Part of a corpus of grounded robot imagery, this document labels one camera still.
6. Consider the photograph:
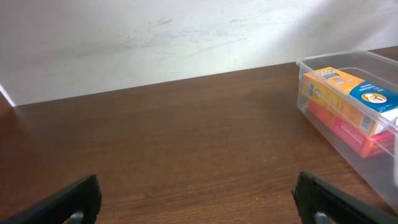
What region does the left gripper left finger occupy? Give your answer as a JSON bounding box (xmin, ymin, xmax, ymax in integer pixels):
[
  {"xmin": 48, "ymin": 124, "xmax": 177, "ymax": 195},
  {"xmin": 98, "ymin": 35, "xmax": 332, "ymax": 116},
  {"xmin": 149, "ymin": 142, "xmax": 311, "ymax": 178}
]
[{"xmin": 1, "ymin": 174, "xmax": 102, "ymax": 224}]

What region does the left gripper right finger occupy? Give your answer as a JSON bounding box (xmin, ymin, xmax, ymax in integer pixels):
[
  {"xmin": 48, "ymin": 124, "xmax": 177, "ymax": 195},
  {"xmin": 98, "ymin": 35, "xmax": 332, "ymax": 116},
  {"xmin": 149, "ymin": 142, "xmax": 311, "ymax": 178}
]
[{"xmin": 292, "ymin": 172, "xmax": 397, "ymax": 224}]

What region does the orange medicine box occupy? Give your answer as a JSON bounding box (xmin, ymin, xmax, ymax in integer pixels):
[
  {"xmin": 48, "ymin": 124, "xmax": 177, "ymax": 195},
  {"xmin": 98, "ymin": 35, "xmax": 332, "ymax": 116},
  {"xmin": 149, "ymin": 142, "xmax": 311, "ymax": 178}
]
[{"xmin": 307, "ymin": 100, "xmax": 394, "ymax": 158}]

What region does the yellow Woods medicine box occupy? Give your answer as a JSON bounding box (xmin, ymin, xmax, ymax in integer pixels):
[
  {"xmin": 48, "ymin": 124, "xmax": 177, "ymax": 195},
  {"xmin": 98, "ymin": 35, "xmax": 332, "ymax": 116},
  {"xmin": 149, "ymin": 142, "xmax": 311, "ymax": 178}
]
[{"xmin": 302, "ymin": 67, "xmax": 397, "ymax": 136}]

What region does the clear plastic container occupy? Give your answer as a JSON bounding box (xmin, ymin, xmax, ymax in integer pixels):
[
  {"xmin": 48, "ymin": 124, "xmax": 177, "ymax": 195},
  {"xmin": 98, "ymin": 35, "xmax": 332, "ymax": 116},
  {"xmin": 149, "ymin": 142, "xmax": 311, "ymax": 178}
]
[{"xmin": 297, "ymin": 51, "xmax": 397, "ymax": 210}]

